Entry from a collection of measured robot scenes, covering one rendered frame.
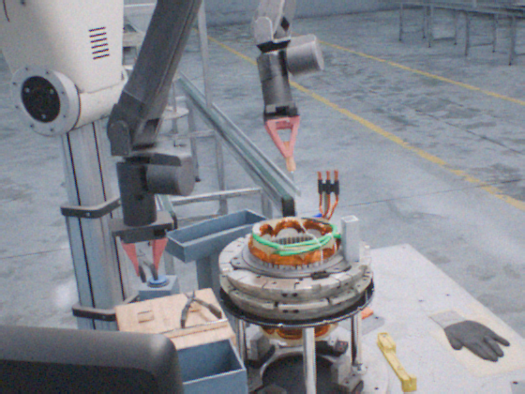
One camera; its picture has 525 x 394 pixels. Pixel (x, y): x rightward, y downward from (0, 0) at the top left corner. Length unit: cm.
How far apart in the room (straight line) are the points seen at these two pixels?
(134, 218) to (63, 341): 91
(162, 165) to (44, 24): 45
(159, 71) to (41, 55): 43
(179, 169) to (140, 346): 86
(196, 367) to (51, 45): 68
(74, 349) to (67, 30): 123
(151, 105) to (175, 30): 12
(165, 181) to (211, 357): 33
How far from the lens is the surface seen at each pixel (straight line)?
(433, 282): 203
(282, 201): 280
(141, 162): 113
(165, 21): 108
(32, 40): 147
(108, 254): 164
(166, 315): 131
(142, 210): 115
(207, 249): 164
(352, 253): 139
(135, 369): 23
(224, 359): 124
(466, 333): 176
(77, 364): 24
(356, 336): 155
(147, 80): 110
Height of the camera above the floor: 168
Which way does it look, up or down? 21 degrees down
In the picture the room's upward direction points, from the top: 4 degrees counter-clockwise
